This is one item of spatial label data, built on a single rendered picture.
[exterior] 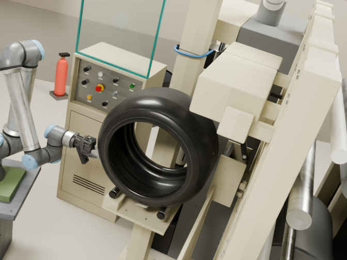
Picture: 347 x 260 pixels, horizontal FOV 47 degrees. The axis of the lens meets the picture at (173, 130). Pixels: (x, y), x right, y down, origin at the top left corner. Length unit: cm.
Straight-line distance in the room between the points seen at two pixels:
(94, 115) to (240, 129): 171
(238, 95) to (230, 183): 90
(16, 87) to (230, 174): 121
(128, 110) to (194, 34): 51
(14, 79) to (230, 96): 120
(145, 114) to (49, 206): 175
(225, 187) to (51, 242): 144
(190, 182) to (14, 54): 109
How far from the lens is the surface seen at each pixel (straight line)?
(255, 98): 138
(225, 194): 225
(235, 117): 132
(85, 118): 292
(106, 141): 197
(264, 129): 141
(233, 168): 215
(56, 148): 229
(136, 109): 184
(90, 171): 311
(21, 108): 219
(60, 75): 482
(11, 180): 259
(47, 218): 327
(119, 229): 326
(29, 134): 221
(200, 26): 202
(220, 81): 140
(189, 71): 208
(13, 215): 242
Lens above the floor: 226
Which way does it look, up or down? 28 degrees down
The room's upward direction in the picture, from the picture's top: 15 degrees clockwise
